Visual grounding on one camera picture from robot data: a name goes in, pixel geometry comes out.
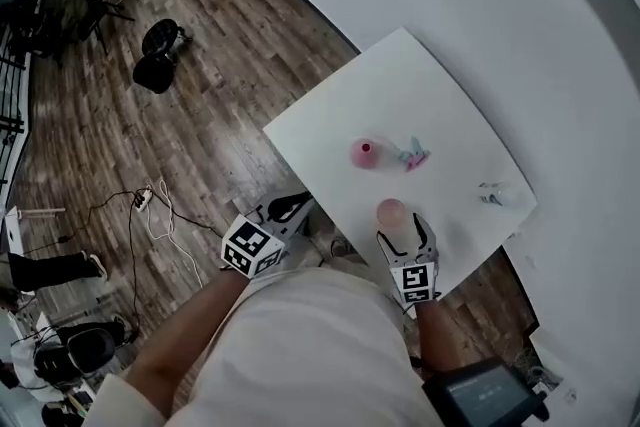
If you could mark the pink vase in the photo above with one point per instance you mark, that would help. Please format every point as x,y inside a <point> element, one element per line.
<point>365,155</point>

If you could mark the person's white shoe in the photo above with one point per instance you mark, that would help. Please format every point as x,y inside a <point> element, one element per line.
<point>341,247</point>

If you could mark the pink plastic cup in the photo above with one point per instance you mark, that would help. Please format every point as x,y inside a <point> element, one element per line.
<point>390,212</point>

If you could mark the person's beige shirt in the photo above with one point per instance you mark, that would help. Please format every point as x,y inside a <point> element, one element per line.
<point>310,345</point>

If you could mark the black waste bin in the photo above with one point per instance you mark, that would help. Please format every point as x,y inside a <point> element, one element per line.
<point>152,75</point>

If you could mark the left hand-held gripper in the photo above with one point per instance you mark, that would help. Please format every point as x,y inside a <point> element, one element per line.
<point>247,245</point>

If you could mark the black metal railing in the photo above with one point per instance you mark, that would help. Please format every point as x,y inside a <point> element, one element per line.
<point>12,65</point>

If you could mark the black tablet device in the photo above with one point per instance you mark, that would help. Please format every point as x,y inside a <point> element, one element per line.
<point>480,395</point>

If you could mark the person's left forearm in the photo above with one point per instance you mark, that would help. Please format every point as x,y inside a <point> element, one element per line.
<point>190,330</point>

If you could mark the person's right forearm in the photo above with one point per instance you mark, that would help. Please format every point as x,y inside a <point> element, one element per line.
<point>435,335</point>

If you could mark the white power strip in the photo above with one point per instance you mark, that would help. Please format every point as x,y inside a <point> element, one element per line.
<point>142,201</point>

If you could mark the person's beige trousers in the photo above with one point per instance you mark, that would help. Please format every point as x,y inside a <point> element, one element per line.
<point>305,250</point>

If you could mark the small white bottle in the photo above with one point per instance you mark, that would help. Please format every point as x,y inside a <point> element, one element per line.
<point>500,195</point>

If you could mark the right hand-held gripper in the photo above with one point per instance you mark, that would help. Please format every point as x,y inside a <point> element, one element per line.
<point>412,280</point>

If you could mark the black office chair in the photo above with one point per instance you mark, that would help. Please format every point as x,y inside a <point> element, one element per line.
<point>85,350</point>

